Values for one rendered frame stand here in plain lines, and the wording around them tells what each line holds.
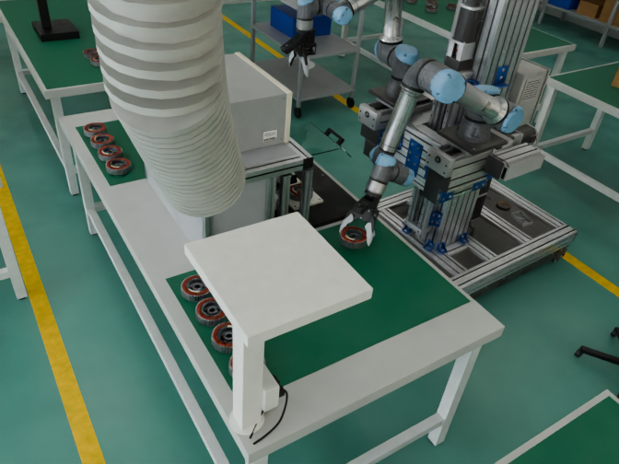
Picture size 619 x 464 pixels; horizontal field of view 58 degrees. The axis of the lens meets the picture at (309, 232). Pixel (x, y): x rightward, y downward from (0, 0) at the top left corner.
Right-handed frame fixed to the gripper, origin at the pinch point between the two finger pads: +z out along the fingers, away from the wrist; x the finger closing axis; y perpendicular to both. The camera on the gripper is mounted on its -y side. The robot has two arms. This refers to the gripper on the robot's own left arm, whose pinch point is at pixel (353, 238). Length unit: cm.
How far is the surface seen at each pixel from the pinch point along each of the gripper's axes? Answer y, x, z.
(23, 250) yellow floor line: 5, 186, 89
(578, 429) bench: -22, -96, 19
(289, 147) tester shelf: -19.6, 30.2, -24.9
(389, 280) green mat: -3.4, -20.9, 8.0
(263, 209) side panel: -25.1, 28.4, -0.2
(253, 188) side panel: -34.1, 30.2, -7.4
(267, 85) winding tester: -28, 44, -44
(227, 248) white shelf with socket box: -84, 1, 1
